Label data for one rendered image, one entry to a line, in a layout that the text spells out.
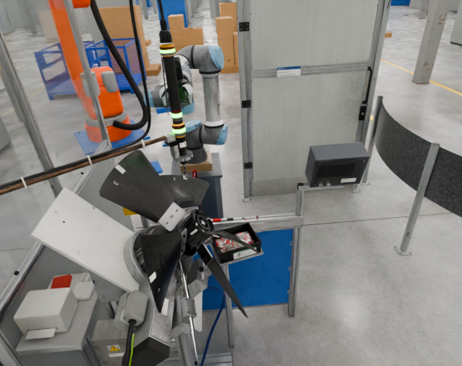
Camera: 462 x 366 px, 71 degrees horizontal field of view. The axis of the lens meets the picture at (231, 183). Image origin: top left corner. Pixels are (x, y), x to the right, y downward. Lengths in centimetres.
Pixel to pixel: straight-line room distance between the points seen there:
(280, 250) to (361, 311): 83
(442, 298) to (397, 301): 31
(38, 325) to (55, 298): 10
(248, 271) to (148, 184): 108
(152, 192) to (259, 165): 219
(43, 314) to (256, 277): 117
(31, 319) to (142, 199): 61
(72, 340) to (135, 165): 70
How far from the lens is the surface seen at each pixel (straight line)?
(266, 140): 313
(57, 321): 144
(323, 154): 160
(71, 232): 118
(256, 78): 292
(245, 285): 213
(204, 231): 114
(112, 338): 142
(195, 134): 187
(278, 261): 201
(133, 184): 113
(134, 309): 105
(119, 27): 911
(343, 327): 242
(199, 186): 141
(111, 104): 504
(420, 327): 259
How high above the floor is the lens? 195
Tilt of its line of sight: 32 degrees down
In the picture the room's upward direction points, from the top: 4 degrees counter-clockwise
